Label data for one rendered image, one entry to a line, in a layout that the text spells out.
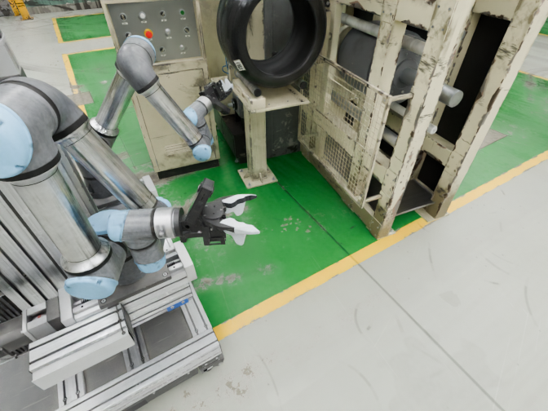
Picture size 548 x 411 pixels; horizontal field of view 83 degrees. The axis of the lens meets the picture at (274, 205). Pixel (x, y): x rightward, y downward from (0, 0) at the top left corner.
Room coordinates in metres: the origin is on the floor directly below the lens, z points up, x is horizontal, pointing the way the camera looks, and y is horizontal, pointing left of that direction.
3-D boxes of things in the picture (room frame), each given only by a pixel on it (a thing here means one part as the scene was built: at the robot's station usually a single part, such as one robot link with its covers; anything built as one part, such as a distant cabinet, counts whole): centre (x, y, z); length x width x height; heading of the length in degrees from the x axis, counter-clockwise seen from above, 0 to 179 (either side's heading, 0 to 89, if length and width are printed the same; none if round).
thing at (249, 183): (2.11, 0.14, 0.02); 0.27 x 0.27 x 0.04; 22
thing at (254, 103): (1.83, 0.16, 0.84); 0.36 x 0.09 x 0.06; 22
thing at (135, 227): (0.52, 0.33, 1.04); 0.11 x 0.08 x 0.09; 95
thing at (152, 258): (0.54, 0.33, 0.94); 0.11 x 0.08 x 0.11; 5
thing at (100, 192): (1.06, 0.75, 0.77); 0.15 x 0.15 x 0.10
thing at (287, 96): (1.88, 0.03, 0.80); 0.37 x 0.36 x 0.02; 112
